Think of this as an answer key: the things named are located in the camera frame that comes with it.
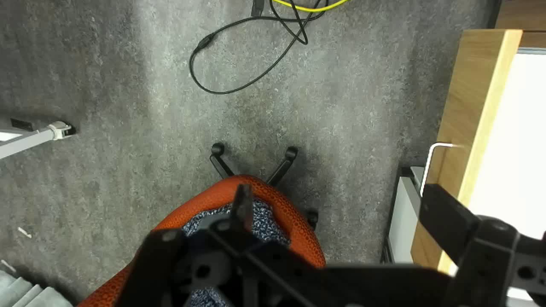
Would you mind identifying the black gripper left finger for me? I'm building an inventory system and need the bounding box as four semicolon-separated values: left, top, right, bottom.
116;182;256;307

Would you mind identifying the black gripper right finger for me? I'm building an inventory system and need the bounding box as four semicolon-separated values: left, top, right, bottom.
418;182;546;307

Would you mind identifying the wooden drawer with white interior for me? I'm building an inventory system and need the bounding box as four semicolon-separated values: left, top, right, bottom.
409;27;546;278

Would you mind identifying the orange office chair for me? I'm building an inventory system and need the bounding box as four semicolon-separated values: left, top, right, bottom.
75;141;329;307

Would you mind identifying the grey stepped object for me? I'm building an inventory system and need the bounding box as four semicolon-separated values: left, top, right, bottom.
0;259;73;307

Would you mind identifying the grey tripod leg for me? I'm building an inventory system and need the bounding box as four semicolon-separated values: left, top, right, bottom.
0;119;77;162

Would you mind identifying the silver drawer handle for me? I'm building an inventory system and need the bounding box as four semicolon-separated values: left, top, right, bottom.
418;141;467;197

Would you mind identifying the black floor cable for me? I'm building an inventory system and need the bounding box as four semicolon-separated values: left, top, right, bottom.
188;0;326;97

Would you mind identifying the yellow floor cable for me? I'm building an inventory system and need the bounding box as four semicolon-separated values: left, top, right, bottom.
271;0;350;17

